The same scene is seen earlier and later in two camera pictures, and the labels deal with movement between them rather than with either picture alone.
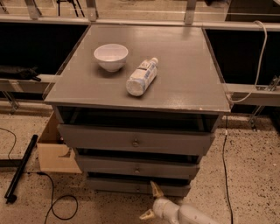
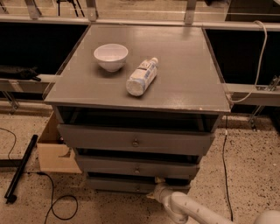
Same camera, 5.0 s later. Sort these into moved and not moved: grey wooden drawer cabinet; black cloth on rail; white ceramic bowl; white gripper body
Moved: white gripper body
Not moved: grey wooden drawer cabinet; black cloth on rail; white ceramic bowl
